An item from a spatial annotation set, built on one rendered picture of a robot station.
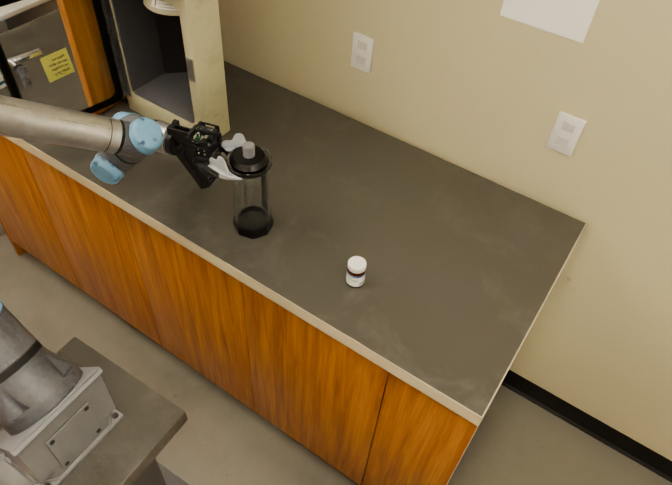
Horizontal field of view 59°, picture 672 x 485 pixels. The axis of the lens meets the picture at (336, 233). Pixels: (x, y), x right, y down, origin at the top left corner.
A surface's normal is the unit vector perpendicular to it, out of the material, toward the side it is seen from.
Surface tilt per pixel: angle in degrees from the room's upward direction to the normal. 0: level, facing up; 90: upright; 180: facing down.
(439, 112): 90
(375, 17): 90
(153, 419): 0
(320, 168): 0
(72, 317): 0
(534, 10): 90
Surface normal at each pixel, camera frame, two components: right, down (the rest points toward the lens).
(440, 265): 0.06, -0.68
